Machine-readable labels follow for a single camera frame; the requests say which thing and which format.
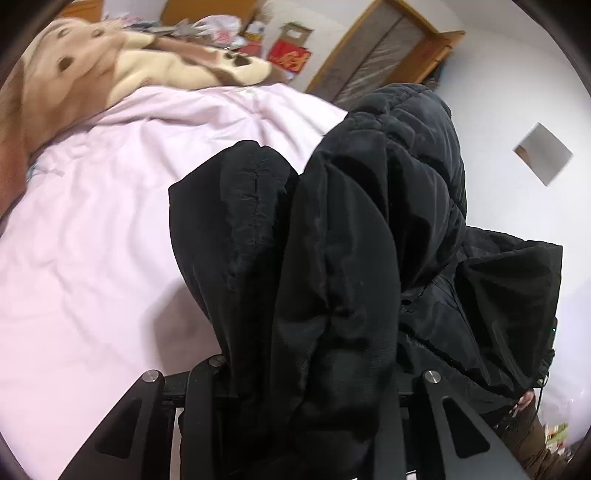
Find wooden door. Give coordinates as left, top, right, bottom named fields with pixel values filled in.
left=305, top=0, right=465, bottom=108

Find person's brown trousers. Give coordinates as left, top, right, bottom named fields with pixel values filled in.
left=501, top=408, right=571, bottom=480

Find white plastic bag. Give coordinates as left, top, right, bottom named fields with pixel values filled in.
left=194, top=14, right=244, bottom=48

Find red gift box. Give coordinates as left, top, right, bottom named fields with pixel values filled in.
left=268, top=39, right=313, bottom=73

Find brown plush blanket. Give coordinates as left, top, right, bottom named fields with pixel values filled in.
left=0, top=17, right=274, bottom=217

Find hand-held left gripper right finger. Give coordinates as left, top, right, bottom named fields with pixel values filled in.
left=397, top=369, right=532, bottom=480

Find black padded jacket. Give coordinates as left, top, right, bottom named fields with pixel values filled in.
left=168, top=83, right=563, bottom=480

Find white square wall panel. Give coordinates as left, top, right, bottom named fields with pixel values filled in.
left=512, top=122, right=574, bottom=187

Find white and yellow box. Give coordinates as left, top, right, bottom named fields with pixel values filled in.
left=242, top=21, right=271, bottom=46

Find pink floral bed sheet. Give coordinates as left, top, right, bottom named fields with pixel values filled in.
left=0, top=83, right=352, bottom=480

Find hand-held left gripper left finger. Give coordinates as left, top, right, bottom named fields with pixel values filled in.
left=60, top=354, right=232, bottom=480

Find wooden wardrobe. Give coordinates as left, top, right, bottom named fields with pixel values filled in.
left=159, top=0, right=260, bottom=29

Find open cardboard box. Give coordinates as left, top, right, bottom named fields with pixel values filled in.
left=279, top=22, right=315, bottom=47

